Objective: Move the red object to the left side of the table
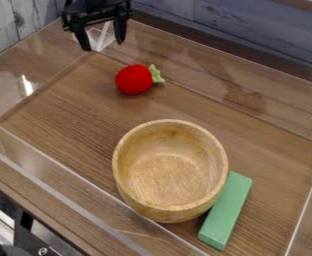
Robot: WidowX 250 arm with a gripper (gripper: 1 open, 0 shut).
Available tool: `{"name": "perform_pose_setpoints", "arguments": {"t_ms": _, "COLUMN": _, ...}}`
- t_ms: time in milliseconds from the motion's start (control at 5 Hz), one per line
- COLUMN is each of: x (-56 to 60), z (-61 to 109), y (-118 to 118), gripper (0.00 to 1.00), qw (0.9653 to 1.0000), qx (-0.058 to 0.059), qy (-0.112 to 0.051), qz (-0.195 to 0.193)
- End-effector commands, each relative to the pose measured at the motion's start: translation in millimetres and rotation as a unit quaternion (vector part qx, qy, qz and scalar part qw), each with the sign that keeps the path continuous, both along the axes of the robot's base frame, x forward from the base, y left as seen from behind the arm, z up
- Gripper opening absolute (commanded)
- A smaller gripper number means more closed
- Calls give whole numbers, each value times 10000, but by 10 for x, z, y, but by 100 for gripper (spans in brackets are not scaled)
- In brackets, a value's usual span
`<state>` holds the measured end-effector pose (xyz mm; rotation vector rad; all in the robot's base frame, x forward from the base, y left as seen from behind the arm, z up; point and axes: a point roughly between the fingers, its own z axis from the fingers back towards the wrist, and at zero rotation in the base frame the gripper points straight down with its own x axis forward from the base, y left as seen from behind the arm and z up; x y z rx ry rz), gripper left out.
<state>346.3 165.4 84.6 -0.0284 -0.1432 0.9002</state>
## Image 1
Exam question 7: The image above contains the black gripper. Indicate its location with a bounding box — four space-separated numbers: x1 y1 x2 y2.
62 0 133 51

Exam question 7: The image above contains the green rectangular block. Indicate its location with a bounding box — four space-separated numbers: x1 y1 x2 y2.
198 172 253 251

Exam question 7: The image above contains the clear acrylic enclosure wall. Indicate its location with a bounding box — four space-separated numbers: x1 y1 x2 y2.
0 22 312 256

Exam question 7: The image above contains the clear acrylic corner bracket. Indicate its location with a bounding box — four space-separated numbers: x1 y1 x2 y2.
84 21 115 52

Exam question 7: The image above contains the wooden bowl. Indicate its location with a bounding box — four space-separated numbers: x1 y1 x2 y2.
113 119 229 223

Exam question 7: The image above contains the red plush strawberry toy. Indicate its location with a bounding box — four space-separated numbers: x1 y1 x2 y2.
115 64 166 95

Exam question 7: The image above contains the black metal table frame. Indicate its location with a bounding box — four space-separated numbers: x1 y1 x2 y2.
14 211 62 256

